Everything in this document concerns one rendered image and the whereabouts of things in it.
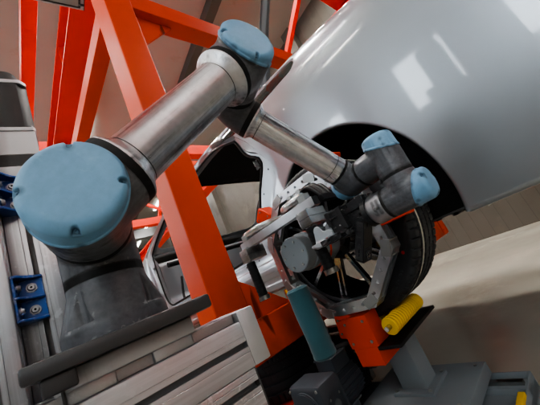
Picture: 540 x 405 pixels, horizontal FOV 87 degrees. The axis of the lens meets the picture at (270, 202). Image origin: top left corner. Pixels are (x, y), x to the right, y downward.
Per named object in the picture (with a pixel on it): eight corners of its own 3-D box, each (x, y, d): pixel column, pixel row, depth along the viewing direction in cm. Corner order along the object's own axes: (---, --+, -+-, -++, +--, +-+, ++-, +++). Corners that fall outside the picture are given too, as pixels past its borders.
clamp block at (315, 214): (329, 218, 90) (322, 203, 91) (312, 223, 83) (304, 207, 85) (318, 225, 93) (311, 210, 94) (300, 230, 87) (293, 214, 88)
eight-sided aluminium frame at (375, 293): (427, 290, 90) (347, 146, 103) (420, 297, 85) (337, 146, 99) (310, 321, 126) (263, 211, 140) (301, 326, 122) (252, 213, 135)
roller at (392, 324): (428, 303, 110) (420, 288, 112) (398, 337, 90) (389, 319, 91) (415, 306, 114) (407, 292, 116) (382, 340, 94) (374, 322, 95)
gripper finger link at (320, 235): (305, 233, 85) (330, 219, 80) (314, 251, 84) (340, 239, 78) (300, 234, 83) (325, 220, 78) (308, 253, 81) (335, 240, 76)
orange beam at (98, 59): (119, 23, 179) (114, 10, 182) (101, 18, 172) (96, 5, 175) (81, 172, 298) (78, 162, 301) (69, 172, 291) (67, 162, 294)
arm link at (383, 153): (345, 155, 73) (365, 193, 70) (374, 128, 64) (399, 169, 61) (365, 150, 77) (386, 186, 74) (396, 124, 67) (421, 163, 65)
